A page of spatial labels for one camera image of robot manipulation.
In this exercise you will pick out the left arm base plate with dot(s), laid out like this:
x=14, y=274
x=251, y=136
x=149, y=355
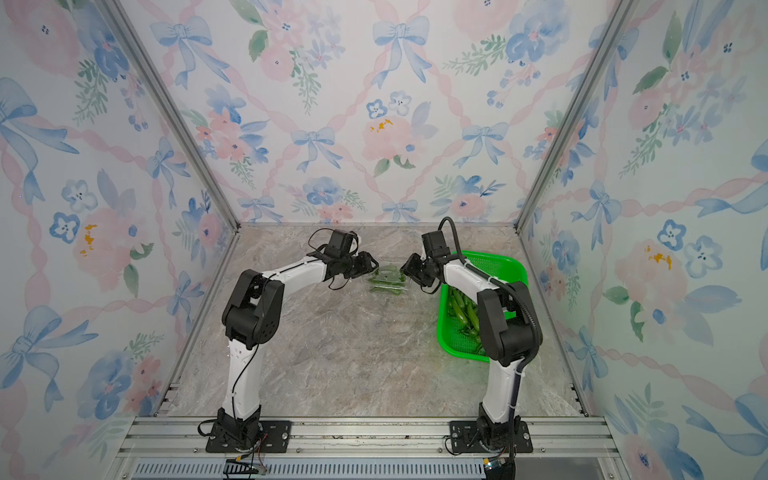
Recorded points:
x=270, y=436

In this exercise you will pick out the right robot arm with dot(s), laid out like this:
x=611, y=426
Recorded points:
x=492, y=293

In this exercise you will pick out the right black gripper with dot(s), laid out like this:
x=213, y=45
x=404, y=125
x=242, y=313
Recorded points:
x=410, y=266

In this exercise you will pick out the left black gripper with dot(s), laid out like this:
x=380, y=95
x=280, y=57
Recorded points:
x=367, y=264

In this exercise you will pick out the aluminium front rail frame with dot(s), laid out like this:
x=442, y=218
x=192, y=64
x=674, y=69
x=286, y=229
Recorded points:
x=370, y=448

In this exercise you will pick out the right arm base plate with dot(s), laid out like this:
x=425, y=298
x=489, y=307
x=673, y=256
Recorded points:
x=477, y=437

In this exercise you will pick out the clear pepper container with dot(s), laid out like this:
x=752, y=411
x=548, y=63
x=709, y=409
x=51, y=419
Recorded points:
x=388, y=279

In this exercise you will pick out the left aluminium corner post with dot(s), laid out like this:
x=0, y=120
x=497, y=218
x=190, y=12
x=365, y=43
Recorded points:
x=118, y=20

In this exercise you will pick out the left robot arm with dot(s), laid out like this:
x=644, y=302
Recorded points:
x=252, y=317

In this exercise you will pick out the green peppers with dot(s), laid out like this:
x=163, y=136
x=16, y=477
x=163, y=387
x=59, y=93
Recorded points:
x=464, y=311

